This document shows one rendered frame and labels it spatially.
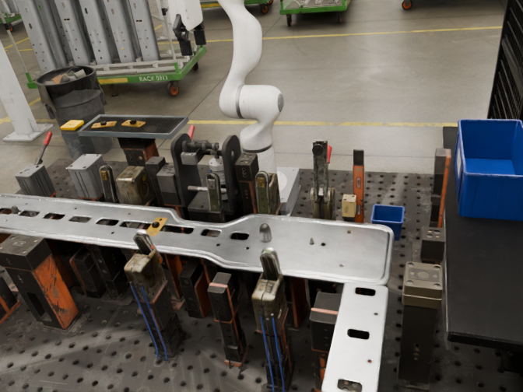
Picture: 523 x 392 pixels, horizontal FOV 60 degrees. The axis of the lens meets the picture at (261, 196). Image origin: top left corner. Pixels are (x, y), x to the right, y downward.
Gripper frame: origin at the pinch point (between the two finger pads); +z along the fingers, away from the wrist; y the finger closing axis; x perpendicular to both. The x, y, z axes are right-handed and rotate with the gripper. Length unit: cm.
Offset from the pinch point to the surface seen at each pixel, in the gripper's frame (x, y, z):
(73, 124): -59, -8, 29
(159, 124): -24.0, -9.2, 28.7
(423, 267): 63, 36, 39
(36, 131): -311, -214, 143
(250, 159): 12.8, 3.6, 32.8
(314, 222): 34, 16, 45
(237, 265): 19, 36, 45
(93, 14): -293, -337, 58
